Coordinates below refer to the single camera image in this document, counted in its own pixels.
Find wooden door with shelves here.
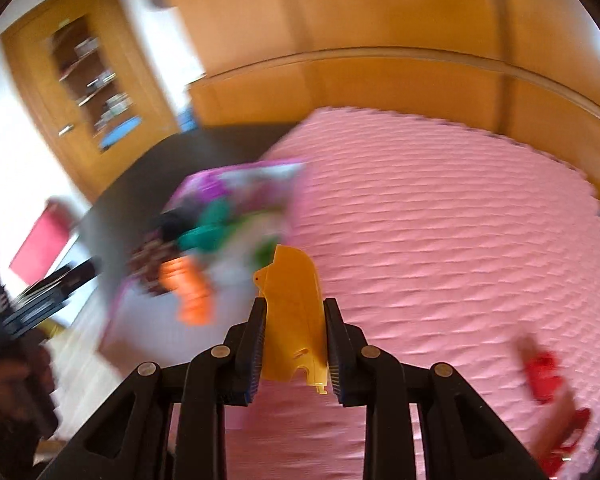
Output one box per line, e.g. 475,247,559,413
1,0,180,202

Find pink foam puzzle mat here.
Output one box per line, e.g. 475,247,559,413
168,105,600,480

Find red cloth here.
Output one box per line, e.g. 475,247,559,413
9,200,76,285

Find person's left hand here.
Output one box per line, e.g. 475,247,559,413
0,330,58,440

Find teal plastic cup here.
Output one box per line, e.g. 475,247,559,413
176,198,233,254

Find red puzzle piece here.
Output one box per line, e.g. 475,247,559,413
516,334,564,404

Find red cylinder bottle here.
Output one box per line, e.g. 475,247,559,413
529,387,591,479

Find yellow plastic piece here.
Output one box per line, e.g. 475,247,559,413
253,245,328,394

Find green white plug device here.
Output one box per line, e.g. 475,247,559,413
209,211,286,286

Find dark brown massage brush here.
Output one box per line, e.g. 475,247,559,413
128,238,180,296

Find purple perforated dome toy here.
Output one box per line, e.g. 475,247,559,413
192,172,232,210

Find pink white shallow tray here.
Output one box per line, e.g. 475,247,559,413
99,159,304,375

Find wooden wall cabinet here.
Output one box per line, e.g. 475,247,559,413
168,0,600,196

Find orange building block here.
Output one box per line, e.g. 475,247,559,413
158,256,213,326

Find black rimmed clear jar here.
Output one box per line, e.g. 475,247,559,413
156,207,196,243

